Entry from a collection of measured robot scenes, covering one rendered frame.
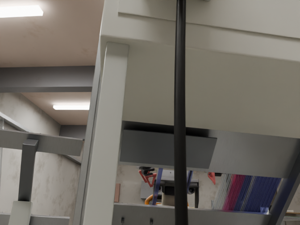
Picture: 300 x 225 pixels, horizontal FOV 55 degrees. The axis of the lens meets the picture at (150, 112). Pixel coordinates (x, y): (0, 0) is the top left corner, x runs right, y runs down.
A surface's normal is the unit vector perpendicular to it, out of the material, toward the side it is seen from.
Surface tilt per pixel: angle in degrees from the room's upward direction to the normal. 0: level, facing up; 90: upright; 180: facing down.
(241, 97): 180
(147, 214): 137
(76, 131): 90
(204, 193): 90
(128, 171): 90
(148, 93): 180
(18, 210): 90
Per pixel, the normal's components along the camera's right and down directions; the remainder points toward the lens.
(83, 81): -0.13, -0.37
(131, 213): 0.06, 0.44
